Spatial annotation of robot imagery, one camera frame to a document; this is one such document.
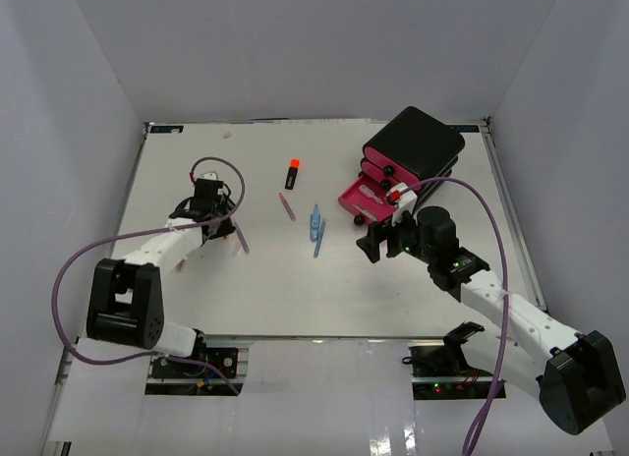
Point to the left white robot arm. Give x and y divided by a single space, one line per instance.
126 306

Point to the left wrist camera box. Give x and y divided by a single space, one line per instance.
209 176

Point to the orange cap black highlighter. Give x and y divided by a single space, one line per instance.
292 174

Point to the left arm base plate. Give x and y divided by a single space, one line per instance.
225 359

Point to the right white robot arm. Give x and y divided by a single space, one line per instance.
574 376

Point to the uncapped purple red-tip pen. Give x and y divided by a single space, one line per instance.
287 207

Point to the pink translucent correction pen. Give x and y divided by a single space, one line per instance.
368 193

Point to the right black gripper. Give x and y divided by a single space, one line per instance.
377 232

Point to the blue slim highlighter pen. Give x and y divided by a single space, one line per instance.
319 237

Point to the dark blue table label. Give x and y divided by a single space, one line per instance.
166 129

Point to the purple slim highlighter pen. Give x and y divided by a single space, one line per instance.
241 238

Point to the right dark table label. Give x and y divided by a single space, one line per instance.
465 128

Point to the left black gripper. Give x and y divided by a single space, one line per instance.
228 227

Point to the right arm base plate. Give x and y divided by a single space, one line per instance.
439 361

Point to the black pink drawer organizer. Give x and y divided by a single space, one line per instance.
411 147

